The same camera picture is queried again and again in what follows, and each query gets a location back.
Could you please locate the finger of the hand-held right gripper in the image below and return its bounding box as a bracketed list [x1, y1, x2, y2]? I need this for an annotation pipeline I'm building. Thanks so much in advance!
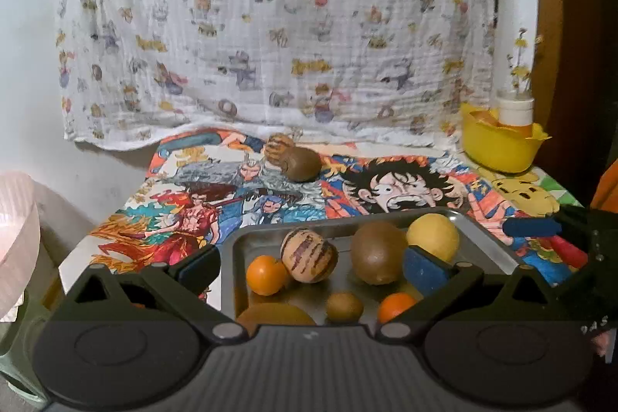
[502, 216, 564, 239]

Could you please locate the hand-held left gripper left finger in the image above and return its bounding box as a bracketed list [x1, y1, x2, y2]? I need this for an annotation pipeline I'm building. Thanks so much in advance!
[62, 245, 248, 342]

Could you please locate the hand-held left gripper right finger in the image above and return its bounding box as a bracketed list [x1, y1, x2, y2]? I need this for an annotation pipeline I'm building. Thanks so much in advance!
[375, 245, 557, 341]

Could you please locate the round yellow fruit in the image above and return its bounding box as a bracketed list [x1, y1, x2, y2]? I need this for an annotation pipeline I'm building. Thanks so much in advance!
[406, 213, 460, 263]

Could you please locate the small orange mandarin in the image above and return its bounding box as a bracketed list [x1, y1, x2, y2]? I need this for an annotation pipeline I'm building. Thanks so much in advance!
[246, 255, 289, 296]
[377, 293, 418, 325]

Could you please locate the grey metal tray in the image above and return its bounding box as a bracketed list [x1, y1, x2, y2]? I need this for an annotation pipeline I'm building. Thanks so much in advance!
[219, 208, 522, 331]

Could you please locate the small brown kiwi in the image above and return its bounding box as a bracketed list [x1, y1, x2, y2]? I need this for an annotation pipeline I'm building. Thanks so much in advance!
[326, 292, 364, 322]

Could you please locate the very large brown kiwi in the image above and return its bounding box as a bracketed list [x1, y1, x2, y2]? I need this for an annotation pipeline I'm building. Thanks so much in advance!
[236, 303, 317, 327]

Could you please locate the striped pepino melon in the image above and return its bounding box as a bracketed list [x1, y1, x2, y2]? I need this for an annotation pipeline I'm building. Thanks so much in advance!
[264, 133, 296, 166]
[280, 229, 339, 283]

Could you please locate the orange cloth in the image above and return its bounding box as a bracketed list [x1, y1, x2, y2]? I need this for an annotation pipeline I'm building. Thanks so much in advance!
[589, 161, 618, 212]

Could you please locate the yellow plastic bowl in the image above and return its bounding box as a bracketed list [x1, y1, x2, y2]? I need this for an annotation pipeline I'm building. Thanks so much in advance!
[458, 102, 552, 174]

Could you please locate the colourful cartoon printed mat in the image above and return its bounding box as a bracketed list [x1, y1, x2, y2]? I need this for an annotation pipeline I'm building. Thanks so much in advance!
[58, 127, 587, 297]

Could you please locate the white vase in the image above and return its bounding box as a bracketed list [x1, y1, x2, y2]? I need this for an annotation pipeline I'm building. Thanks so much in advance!
[497, 90, 536, 126]

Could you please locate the yellow flower sprig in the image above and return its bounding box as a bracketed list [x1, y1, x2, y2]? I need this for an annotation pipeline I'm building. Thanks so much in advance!
[507, 28, 544, 97]

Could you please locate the pale pink plastic bag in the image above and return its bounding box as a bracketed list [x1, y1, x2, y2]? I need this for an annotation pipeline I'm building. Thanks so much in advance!
[0, 171, 42, 321]

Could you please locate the green plastic stool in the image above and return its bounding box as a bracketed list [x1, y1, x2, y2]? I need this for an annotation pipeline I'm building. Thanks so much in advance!
[0, 291, 63, 408]

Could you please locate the brown wooden panel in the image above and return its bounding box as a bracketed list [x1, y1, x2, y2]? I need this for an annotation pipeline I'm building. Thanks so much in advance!
[531, 0, 618, 210]

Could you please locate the white cartoon printed blanket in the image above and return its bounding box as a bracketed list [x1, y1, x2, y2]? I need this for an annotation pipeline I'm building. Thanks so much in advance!
[55, 0, 500, 152]

